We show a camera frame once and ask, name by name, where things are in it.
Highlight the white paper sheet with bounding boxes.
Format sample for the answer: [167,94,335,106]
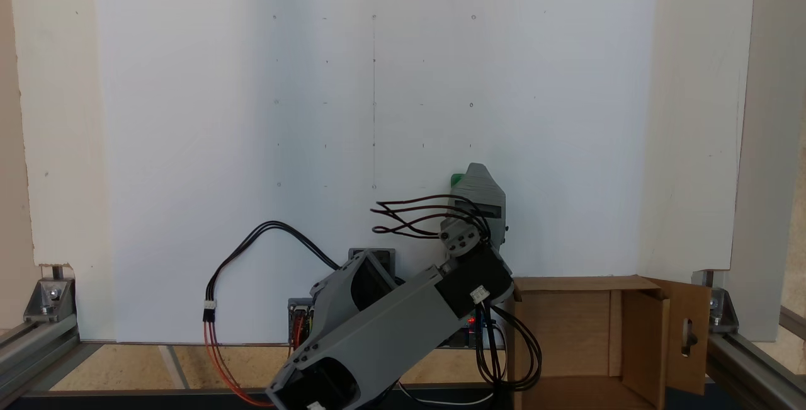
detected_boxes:
[94,0,659,345]

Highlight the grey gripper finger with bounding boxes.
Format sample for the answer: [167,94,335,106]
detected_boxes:
[450,163,506,206]

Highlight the orange and red wires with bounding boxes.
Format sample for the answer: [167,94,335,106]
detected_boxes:
[203,319,276,407]

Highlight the metal corner bracket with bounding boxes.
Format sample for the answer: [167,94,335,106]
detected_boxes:
[693,270,739,335]
[24,264,76,324]

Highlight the black cable with white connector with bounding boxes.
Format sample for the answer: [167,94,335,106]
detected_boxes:
[203,221,342,324]

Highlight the brown cardboard box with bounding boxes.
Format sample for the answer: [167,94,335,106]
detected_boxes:
[506,275,712,410]

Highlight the thin white cable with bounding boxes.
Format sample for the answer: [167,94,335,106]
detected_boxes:
[397,322,508,407]

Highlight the aluminium frame rail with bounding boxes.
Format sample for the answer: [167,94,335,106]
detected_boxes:
[705,306,806,410]
[0,319,81,406]

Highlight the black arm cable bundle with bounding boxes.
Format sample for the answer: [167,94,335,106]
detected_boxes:
[474,305,543,393]

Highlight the black gripper cable bundle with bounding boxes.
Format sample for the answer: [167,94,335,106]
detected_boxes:
[370,195,493,239]

